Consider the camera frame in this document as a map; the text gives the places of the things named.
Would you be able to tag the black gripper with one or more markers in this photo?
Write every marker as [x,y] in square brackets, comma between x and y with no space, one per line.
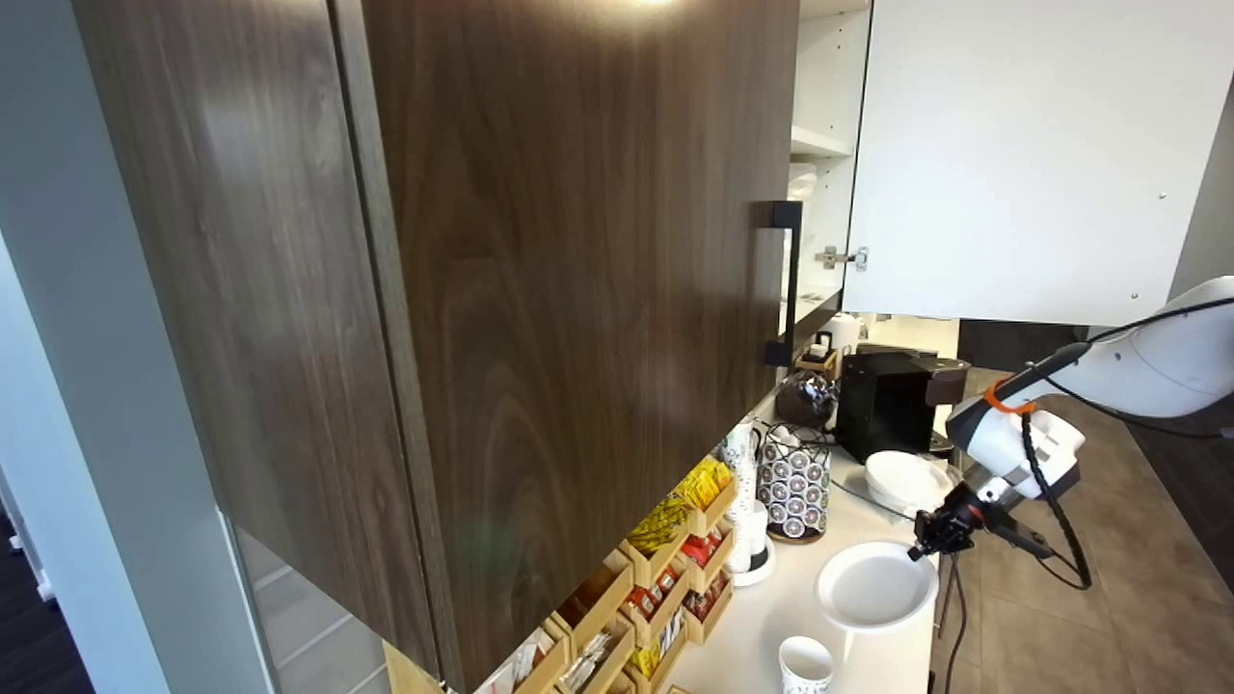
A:
[977,515]

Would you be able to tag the printed paper coffee cup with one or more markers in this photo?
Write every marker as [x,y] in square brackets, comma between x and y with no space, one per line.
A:
[806,663]

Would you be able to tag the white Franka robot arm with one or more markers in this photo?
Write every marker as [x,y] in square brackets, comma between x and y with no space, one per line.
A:
[1157,366]

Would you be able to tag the white-lined open cupboard door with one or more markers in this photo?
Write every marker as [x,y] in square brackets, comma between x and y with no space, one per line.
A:
[1028,154]

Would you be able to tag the white interior open cupboard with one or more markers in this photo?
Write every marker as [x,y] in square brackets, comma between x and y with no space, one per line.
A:
[823,117]

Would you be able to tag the dark wood closed cupboard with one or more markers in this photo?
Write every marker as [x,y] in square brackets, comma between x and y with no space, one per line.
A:
[555,281]

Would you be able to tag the black coffee machine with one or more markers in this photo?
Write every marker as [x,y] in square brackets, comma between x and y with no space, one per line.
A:
[890,401]

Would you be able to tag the small dark countertop appliance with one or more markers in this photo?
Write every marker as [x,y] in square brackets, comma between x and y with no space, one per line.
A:
[812,401]

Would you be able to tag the wooden tea bag rack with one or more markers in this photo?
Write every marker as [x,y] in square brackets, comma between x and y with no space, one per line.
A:
[670,564]

